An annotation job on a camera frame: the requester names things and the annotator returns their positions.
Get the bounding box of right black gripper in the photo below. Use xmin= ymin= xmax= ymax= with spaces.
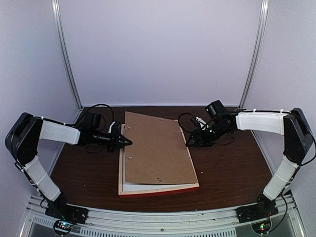
xmin=186 ymin=121 xmax=230 ymax=147

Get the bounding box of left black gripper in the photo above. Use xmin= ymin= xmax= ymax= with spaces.
xmin=91 ymin=127 xmax=132 ymax=153

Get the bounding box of brown backing board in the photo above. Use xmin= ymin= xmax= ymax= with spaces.
xmin=124 ymin=112 xmax=198 ymax=185

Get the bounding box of wooden picture frame red edge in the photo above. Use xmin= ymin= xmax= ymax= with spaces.
xmin=118 ymin=125 xmax=199 ymax=197

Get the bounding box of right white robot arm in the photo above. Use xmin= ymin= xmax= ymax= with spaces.
xmin=186 ymin=100 xmax=316 ymax=218

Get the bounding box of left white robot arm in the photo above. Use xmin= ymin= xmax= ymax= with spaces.
xmin=5 ymin=112 xmax=132 ymax=219

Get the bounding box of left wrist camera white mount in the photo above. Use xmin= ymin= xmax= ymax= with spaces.
xmin=108 ymin=121 xmax=116 ymax=133

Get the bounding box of right black cable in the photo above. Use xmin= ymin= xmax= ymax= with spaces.
xmin=177 ymin=113 xmax=235 ymax=146

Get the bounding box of black cable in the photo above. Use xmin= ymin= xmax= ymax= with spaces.
xmin=74 ymin=104 xmax=115 ymax=155
xmin=177 ymin=113 xmax=235 ymax=146

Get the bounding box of left black cable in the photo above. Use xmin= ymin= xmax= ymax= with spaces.
xmin=74 ymin=104 xmax=115 ymax=155

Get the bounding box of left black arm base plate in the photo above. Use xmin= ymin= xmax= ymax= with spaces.
xmin=45 ymin=205 xmax=88 ymax=224

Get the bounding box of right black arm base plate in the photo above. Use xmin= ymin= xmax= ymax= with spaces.
xmin=236 ymin=204 xmax=279 ymax=224

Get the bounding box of aluminium front rail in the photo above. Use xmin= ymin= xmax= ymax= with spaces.
xmin=18 ymin=201 xmax=307 ymax=237

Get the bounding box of right aluminium corner post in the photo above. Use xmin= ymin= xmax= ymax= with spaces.
xmin=238 ymin=0 xmax=270 ymax=108

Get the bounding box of aluminium corner post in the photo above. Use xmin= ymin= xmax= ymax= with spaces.
xmin=238 ymin=0 xmax=270 ymax=108
xmin=51 ymin=0 xmax=82 ymax=110

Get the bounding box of left aluminium corner post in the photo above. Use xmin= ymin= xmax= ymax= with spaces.
xmin=51 ymin=0 xmax=82 ymax=110

